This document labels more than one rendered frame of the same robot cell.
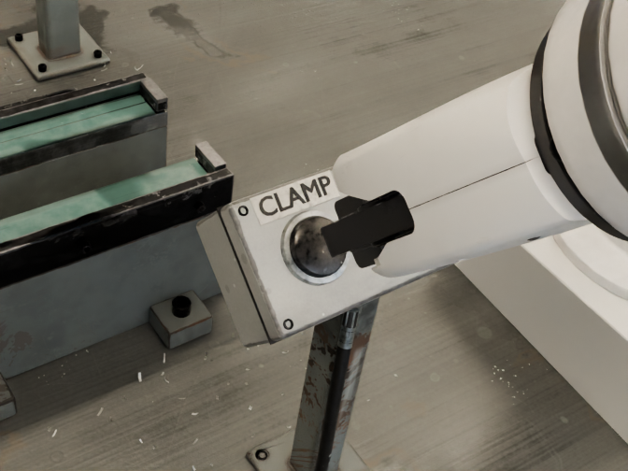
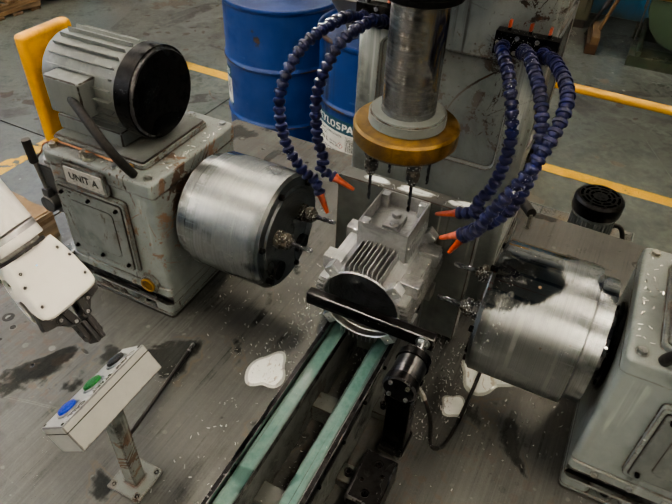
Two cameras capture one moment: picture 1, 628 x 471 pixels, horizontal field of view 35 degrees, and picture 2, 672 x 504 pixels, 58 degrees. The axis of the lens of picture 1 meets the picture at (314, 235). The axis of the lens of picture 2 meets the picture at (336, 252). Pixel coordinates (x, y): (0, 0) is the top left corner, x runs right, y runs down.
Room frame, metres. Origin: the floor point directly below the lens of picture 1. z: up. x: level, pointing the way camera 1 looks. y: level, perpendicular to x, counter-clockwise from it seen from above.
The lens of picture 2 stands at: (1.02, 0.06, 1.83)
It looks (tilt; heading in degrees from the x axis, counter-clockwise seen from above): 41 degrees down; 156
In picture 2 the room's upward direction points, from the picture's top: 3 degrees clockwise
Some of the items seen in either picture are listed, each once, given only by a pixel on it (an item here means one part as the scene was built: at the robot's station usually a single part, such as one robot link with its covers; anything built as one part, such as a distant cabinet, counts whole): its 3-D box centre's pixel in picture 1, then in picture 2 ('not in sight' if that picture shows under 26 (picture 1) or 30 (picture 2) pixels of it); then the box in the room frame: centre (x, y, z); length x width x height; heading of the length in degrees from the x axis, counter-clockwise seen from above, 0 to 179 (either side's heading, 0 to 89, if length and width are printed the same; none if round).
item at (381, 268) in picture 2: not in sight; (381, 274); (0.26, 0.50, 1.01); 0.20 x 0.19 x 0.19; 131
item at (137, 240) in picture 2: not in sight; (144, 198); (-0.19, 0.11, 0.99); 0.35 x 0.31 x 0.37; 41
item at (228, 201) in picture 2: not in sight; (230, 211); (0.00, 0.27, 1.04); 0.37 x 0.25 x 0.25; 41
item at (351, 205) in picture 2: not in sight; (407, 246); (0.16, 0.62, 0.97); 0.30 x 0.11 x 0.34; 41
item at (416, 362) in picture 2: not in sight; (452, 344); (0.41, 0.60, 0.92); 0.45 x 0.13 x 0.24; 131
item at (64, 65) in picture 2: not in sight; (106, 136); (-0.20, 0.06, 1.16); 0.33 x 0.26 x 0.42; 41
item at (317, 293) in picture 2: not in sight; (369, 318); (0.36, 0.43, 1.01); 0.26 x 0.04 x 0.03; 41
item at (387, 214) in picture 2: not in sight; (393, 226); (0.24, 0.53, 1.11); 0.12 x 0.11 x 0.07; 131
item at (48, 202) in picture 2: not in sight; (56, 174); (-0.23, -0.06, 1.07); 0.08 x 0.07 x 0.20; 131
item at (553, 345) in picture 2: not in sight; (553, 325); (0.51, 0.72, 1.04); 0.41 x 0.25 x 0.25; 41
